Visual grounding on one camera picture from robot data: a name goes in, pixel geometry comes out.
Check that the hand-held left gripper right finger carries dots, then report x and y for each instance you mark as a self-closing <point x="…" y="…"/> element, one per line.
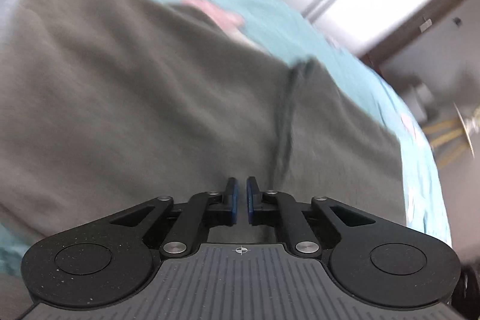
<point x="249" y="203"/>

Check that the grey pants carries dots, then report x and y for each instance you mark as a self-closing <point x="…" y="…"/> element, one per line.
<point x="150" y="98"/>

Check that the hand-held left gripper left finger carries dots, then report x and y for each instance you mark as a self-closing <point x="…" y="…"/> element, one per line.
<point x="234" y="200"/>

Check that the white cylindrical bin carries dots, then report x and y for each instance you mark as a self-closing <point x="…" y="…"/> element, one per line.
<point x="423" y="95"/>

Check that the light blue printed blanket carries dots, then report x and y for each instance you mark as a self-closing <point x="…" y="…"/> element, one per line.
<point x="262" y="5"/>

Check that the side table with gold legs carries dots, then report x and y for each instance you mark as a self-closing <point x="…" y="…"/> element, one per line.
<point x="467" y="128"/>

